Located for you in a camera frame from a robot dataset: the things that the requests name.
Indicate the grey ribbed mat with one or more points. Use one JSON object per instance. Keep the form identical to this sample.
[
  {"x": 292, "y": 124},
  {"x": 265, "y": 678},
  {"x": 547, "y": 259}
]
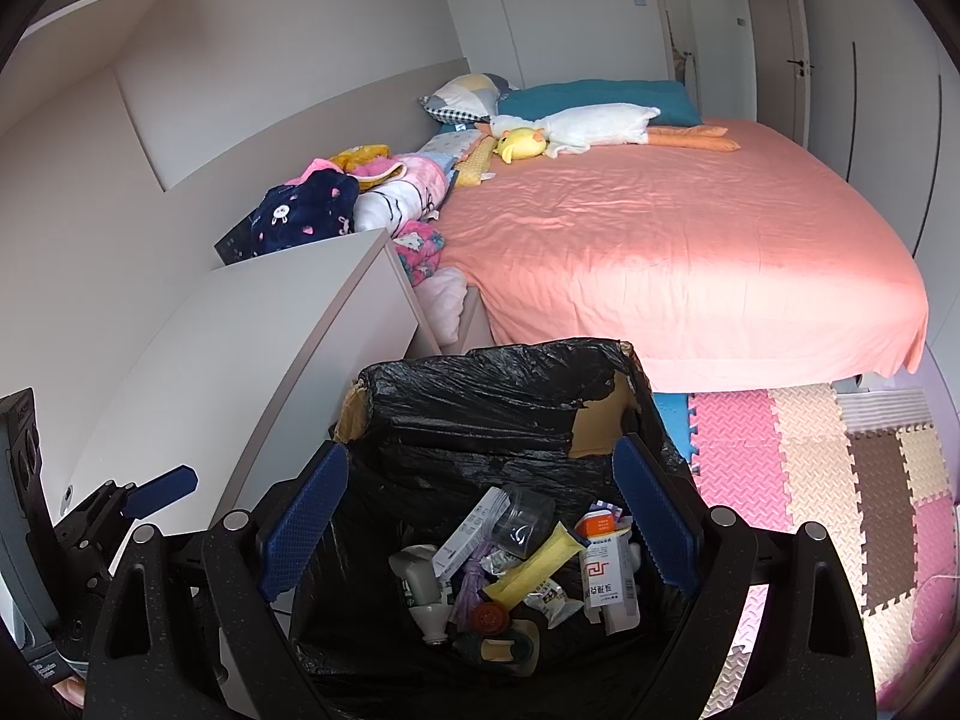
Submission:
[{"x": 885, "y": 412}]

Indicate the orange white medicine box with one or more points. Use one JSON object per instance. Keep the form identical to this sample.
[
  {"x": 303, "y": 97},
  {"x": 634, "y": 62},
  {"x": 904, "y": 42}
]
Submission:
[{"x": 596, "y": 521}]

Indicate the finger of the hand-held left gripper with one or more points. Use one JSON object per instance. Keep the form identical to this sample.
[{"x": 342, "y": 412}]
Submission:
[{"x": 161, "y": 491}]

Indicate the white goose plush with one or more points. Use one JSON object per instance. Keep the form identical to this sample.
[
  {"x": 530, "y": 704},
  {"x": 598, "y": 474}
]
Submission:
[{"x": 592, "y": 127}]

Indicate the white plastic drink bottle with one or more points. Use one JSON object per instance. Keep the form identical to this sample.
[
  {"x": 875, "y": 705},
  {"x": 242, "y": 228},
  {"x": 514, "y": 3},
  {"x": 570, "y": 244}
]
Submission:
[{"x": 420, "y": 585}]

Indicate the white desk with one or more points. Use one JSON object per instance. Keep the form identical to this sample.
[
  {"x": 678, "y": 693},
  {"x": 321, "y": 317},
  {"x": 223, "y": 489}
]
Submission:
[{"x": 225, "y": 360}]

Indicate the white room door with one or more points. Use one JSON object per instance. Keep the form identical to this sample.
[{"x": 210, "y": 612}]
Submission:
[{"x": 780, "y": 30}]

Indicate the purple cloth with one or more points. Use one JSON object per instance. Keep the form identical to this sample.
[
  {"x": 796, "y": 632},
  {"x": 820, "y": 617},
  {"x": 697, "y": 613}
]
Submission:
[{"x": 472, "y": 589}]

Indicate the yellow packet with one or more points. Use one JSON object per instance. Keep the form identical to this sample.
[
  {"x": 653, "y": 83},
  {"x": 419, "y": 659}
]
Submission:
[{"x": 536, "y": 566}]

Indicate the small white sachet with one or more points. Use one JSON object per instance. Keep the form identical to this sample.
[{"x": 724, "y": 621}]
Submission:
[{"x": 555, "y": 600}]

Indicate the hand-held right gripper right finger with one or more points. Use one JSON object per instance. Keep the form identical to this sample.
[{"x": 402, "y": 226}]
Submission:
[{"x": 660, "y": 510}]

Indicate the checked patchwork pillow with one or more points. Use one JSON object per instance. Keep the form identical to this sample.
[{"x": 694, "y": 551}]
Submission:
[{"x": 461, "y": 97}]

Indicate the yellow dotted cushion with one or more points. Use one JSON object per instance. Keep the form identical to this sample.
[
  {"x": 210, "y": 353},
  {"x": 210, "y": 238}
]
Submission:
[{"x": 476, "y": 165}]

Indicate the white cartoon blanket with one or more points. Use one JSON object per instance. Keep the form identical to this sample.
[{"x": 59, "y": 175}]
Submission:
[{"x": 405, "y": 199}]

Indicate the bed with pink sheet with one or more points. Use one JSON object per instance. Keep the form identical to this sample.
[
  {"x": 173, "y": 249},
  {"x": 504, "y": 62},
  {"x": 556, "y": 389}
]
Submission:
[{"x": 675, "y": 255}]

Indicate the yellow cloth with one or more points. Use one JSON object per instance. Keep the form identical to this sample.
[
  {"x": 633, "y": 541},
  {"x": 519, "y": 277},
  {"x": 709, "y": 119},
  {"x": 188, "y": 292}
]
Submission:
[{"x": 360, "y": 155}]

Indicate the cardboard box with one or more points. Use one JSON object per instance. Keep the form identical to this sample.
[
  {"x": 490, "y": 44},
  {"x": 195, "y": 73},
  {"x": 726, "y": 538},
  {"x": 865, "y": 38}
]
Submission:
[{"x": 596, "y": 420}]

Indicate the white wardrobe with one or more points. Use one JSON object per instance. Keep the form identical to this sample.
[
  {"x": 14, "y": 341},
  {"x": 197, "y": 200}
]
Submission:
[{"x": 885, "y": 90}]

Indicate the yellow duck plush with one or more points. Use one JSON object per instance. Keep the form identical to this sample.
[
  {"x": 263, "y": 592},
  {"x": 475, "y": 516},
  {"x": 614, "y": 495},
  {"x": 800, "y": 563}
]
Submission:
[{"x": 521, "y": 144}]

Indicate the pale pink cloth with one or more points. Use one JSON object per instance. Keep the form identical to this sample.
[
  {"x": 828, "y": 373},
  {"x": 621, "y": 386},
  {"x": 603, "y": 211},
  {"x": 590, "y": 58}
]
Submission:
[{"x": 446, "y": 300}]

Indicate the teal pillow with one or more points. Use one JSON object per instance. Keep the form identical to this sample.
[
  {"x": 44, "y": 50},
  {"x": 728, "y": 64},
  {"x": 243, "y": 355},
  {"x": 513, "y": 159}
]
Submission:
[{"x": 600, "y": 94}]

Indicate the dark patterned box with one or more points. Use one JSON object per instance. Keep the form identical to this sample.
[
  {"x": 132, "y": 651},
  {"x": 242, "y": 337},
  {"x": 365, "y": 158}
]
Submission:
[{"x": 234, "y": 244}]

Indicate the clear plastic jar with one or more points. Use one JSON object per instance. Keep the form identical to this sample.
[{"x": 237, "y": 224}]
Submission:
[{"x": 525, "y": 521}]

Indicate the pale striped cushion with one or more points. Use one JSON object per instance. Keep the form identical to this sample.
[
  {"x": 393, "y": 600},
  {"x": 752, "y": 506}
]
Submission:
[{"x": 450, "y": 142}]

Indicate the navy printed blanket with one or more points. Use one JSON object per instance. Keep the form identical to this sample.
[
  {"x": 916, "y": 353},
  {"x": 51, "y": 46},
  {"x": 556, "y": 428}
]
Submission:
[{"x": 300, "y": 210}]

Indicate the foam floor mat tiles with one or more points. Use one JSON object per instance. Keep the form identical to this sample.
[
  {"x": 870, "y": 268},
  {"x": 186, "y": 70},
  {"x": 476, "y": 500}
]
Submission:
[{"x": 810, "y": 480}]

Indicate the floral cloth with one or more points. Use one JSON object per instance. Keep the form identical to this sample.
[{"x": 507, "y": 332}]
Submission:
[{"x": 420, "y": 247}]

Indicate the silver packet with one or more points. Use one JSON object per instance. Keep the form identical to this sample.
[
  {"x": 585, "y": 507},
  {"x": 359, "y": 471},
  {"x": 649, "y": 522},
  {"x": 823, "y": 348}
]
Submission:
[{"x": 501, "y": 562}]

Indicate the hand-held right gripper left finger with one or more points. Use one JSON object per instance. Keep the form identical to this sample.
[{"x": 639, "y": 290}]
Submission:
[{"x": 300, "y": 525}]

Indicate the white box red pattern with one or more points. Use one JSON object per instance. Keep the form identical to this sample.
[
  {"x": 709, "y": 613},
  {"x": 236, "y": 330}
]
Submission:
[{"x": 611, "y": 585}]

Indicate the red round plastic lid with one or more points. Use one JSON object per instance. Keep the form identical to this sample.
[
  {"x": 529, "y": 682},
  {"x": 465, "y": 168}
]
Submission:
[{"x": 489, "y": 619}]

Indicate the grey thermometer box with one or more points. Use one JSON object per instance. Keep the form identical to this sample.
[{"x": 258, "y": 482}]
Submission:
[{"x": 469, "y": 536}]

